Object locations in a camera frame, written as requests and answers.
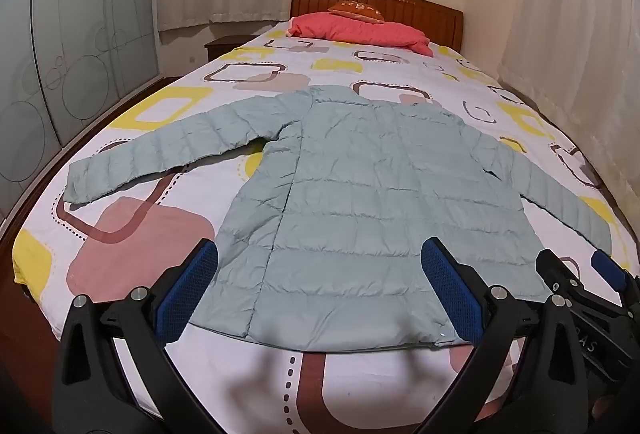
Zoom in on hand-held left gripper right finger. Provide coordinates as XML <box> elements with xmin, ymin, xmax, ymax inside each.
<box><xmin>415</xmin><ymin>237</ymin><xmax>597</xmax><ymax>434</ymax></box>

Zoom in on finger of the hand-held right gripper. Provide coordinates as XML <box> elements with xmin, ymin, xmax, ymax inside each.
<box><xmin>591</xmin><ymin>250</ymin><xmax>640</xmax><ymax>311</ymax></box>
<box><xmin>535</xmin><ymin>249</ymin><xmax>621</xmax><ymax>321</ymax></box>

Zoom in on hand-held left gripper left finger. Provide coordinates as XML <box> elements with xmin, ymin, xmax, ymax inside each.
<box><xmin>52</xmin><ymin>238</ymin><xmax>236</xmax><ymax>434</ymax></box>

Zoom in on light green puffer jacket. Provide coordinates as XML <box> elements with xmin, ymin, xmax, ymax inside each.
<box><xmin>66</xmin><ymin>84</ymin><xmax>613</xmax><ymax>354</ymax></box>

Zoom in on bed with patterned sheet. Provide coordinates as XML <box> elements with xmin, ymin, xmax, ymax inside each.
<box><xmin>0</xmin><ymin>18</ymin><xmax>636</xmax><ymax>434</ymax></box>

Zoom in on wooden nightstand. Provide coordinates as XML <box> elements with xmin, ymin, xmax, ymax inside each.
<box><xmin>204</xmin><ymin>35</ymin><xmax>261</xmax><ymax>62</ymax></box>

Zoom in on coral pink pillow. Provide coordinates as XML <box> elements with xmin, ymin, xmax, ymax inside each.
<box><xmin>287</xmin><ymin>11</ymin><xmax>435</xmax><ymax>58</ymax></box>

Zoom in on frosted glass wardrobe doors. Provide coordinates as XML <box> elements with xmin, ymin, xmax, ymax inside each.
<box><xmin>0</xmin><ymin>0</ymin><xmax>166</xmax><ymax>219</ymax></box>

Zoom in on wooden headboard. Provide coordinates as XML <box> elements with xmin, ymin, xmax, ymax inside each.
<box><xmin>291</xmin><ymin>0</ymin><xmax>465</xmax><ymax>52</ymax></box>

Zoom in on orange cushion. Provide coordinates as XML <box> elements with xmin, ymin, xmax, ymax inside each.
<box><xmin>327</xmin><ymin>0</ymin><xmax>386</xmax><ymax>23</ymax></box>

